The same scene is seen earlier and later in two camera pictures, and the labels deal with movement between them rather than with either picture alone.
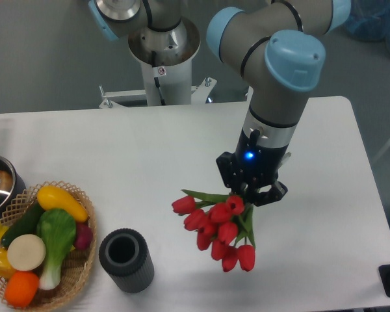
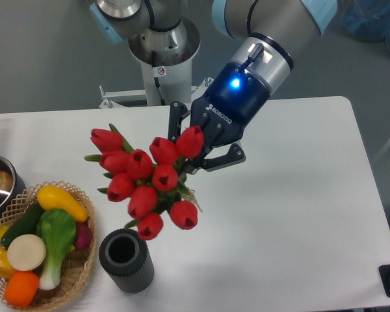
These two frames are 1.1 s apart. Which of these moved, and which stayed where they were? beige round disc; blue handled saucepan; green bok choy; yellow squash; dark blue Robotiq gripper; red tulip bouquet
Moved: dark blue Robotiq gripper; red tulip bouquet
Stayed: blue handled saucepan; yellow squash; beige round disc; green bok choy
